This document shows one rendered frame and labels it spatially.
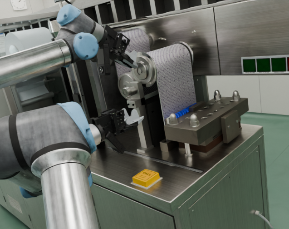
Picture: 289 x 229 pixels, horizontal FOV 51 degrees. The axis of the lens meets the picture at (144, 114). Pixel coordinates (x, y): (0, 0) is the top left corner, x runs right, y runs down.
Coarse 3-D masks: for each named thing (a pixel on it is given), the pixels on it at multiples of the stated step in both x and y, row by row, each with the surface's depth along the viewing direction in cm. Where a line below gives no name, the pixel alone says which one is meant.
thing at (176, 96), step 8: (176, 80) 130; (184, 80) 134; (192, 80) 138; (160, 88) 123; (168, 88) 127; (176, 88) 131; (184, 88) 135; (192, 88) 139; (160, 96) 124; (168, 96) 127; (176, 96) 131; (184, 96) 135; (192, 96) 139; (168, 104) 128; (176, 104) 132; (184, 104) 136; (168, 112) 128; (176, 112) 132
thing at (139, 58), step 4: (140, 56) 122; (136, 60) 124; (140, 60) 122; (144, 60) 121; (148, 60) 120; (148, 64) 120; (148, 68) 120; (152, 68) 120; (132, 72) 128; (148, 72) 121; (152, 72) 120; (148, 76) 122; (152, 76) 121; (140, 80) 126; (144, 80) 124; (148, 80) 123
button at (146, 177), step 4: (140, 172) 110; (144, 172) 109; (148, 172) 109; (152, 172) 108; (156, 172) 108; (136, 176) 108; (140, 176) 107; (144, 176) 107; (148, 176) 106; (152, 176) 106; (156, 176) 106; (136, 180) 106; (140, 180) 105; (144, 180) 104; (148, 180) 104; (152, 180) 105; (156, 180) 107; (140, 184) 106; (144, 184) 104; (148, 184) 104
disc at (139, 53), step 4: (140, 52) 122; (144, 52) 121; (144, 56) 121; (148, 56) 120; (152, 60) 119; (152, 64) 119; (156, 68) 119; (156, 72) 120; (156, 76) 121; (136, 80) 129; (152, 80) 123; (144, 84) 127; (148, 84) 125; (152, 84) 123
